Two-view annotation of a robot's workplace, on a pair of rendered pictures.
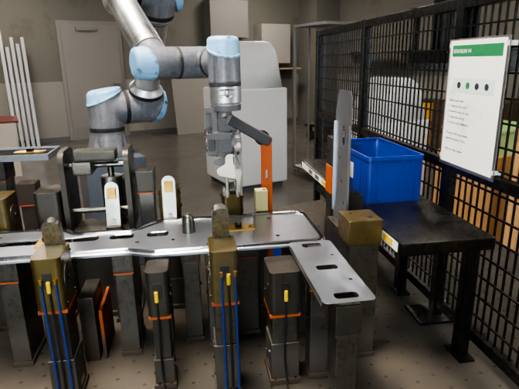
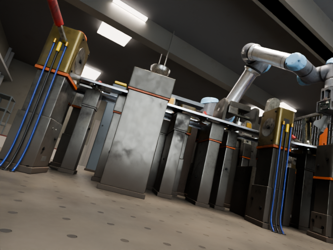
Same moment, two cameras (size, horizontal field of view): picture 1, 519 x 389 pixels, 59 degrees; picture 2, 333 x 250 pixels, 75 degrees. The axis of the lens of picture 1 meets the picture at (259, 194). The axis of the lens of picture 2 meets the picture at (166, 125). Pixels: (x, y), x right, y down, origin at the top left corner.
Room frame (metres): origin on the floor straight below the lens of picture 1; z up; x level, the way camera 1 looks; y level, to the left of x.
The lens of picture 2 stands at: (0.22, 0.76, 0.77)
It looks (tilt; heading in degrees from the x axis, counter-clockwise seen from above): 13 degrees up; 0
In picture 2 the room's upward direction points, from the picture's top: 14 degrees clockwise
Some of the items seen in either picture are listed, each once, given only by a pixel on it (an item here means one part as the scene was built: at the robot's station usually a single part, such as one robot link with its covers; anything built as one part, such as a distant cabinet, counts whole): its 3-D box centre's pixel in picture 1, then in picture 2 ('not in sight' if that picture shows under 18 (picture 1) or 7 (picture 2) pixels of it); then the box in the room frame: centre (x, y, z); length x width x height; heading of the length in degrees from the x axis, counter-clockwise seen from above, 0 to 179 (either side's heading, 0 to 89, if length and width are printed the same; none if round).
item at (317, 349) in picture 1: (317, 316); not in sight; (0.93, -0.13, 0.84); 0.05 x 0.05 x 0.29; 9
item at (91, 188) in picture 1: (116, 208); not in sight; (1.61, 0.53, 0.90); 0.20 x 0.20 x 0.40; 28
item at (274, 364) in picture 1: (283, 323); not in sight; (0.92, -0.05, 0.84); 0.12 x 0.07 x 0.28; 9
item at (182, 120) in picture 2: not in sight; (171, 154); (1.01, 0.72, 0.84); 0.12 x 0.05 x 0.29; 9
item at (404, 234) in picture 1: (370, 191); not in sight; (1.37, -0.34, 1.02); 0.90 x 0.22 x 0.03; 9
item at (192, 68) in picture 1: (199, 62); (309, 75); (1.18, 0.14, 1.41); 0.11 x 0.11 x 0.08; 30
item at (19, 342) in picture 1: (22, 302); (204, 163); (1.03, 0.60, 0.84); 0.12 x 0.05 x 0.29; 9
